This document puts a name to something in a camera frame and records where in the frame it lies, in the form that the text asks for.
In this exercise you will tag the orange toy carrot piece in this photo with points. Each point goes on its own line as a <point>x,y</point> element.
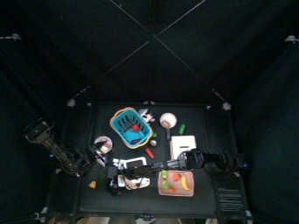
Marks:
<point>173,190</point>

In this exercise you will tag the white box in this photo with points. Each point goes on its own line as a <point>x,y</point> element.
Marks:
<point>183,143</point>

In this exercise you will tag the small silver brown toy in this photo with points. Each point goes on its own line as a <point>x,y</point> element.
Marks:
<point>154,143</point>

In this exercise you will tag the red toy fruit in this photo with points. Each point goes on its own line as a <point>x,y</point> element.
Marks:
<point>135,127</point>

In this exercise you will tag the metal frame bracket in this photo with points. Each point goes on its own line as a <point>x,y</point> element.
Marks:
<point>226,105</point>
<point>71,102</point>

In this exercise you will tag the green white yellow sushi block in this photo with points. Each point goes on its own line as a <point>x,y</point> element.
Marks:
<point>105,148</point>

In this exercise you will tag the small green toy piece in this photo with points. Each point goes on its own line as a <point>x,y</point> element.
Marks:
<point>154,134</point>

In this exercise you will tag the teal basket orange rim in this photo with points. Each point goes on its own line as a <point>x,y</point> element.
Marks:
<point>131,127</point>

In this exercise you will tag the pink cutting board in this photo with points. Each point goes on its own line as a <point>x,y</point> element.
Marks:
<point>175,194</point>

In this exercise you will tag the white toy stove black top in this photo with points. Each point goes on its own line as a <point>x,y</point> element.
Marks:
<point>137,161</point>

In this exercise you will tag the white toy cow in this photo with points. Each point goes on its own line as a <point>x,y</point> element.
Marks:
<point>146,115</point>

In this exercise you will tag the yellow toy corn piece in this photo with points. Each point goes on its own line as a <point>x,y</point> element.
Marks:
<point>92,184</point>

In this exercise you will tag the green toy vegetable slice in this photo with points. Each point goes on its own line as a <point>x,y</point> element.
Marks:
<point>165,174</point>

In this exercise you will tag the red toy tomato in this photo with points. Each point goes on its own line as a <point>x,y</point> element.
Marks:
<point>177,177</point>

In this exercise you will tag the white toy pot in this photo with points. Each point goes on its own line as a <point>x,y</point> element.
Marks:
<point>103,144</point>

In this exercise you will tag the yellow toy banana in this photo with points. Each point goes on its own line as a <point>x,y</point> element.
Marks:
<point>186,183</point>

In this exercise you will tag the green toy pepper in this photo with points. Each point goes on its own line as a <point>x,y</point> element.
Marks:
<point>182,129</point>

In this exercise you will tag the green toy lettuce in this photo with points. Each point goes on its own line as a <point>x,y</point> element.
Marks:
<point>166,184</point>

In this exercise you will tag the red toy chili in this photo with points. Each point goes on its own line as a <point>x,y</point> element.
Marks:
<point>150,153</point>

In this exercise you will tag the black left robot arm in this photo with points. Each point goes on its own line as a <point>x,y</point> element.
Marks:
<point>51,143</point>

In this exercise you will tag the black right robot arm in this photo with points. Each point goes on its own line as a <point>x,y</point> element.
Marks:
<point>202,160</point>

